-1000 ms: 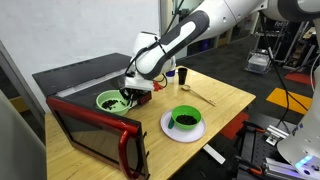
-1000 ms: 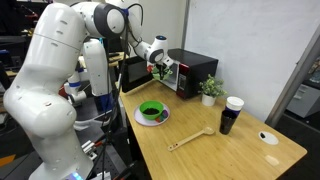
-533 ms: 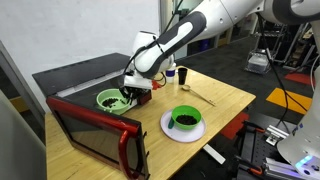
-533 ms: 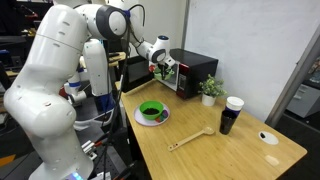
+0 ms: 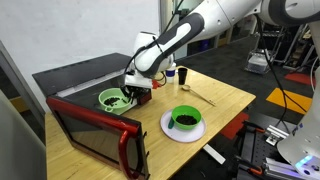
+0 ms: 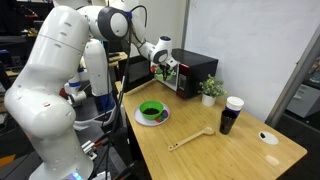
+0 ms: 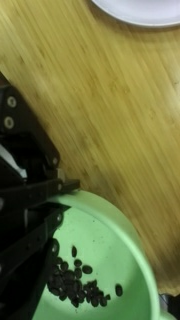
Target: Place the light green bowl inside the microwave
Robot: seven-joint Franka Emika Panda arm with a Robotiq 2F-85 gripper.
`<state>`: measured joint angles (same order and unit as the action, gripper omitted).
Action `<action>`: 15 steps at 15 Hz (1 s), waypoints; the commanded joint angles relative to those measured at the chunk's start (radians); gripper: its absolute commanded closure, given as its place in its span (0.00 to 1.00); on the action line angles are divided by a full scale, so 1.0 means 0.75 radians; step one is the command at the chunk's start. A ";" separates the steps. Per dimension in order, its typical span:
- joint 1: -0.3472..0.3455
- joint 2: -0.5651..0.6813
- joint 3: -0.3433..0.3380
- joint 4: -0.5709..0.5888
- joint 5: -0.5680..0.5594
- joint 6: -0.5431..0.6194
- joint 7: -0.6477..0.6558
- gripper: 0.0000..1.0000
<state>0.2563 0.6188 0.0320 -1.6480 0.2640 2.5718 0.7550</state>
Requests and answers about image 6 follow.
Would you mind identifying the light green bowl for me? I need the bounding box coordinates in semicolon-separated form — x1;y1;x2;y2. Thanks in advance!
154;66;178;83

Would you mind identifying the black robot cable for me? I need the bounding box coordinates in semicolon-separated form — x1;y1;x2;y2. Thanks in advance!
89;4;149;180

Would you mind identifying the white cup with blue sleeve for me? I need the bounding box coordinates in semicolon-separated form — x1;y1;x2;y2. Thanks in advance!
224;96;245;118

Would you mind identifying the dark green bowl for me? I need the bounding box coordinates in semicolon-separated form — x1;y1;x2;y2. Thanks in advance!
138;100;165;121

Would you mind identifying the wooden spoon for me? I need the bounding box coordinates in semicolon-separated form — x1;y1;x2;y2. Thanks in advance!
167;126;216;153

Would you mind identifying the grey metal frame post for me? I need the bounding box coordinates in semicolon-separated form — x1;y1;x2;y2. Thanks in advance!
264;24;320;128

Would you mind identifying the black cup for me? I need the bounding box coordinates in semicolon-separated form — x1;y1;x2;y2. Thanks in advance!
218;109;238;136

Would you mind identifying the white cup lid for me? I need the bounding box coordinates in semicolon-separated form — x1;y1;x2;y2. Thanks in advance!
258;130;280;146

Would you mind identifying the black and red microwave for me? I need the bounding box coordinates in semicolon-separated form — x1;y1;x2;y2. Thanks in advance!
153;48;220;100

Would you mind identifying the small potted plant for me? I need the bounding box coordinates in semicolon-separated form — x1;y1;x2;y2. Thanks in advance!
198;73;228;108

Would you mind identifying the grey filing cabinet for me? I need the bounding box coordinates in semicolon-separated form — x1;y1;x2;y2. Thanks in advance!
286;83;320;119

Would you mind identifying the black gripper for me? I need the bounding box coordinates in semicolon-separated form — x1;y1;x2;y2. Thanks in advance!
158;62;172;82

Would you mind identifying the lavender plate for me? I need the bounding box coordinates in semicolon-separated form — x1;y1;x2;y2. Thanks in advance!
133;102;171;127

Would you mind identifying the heap of coffee beans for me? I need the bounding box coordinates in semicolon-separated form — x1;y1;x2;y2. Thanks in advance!
143;107;160;116

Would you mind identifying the orange handled clamp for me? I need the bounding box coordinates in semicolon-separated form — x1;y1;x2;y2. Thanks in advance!
81;137;112;155

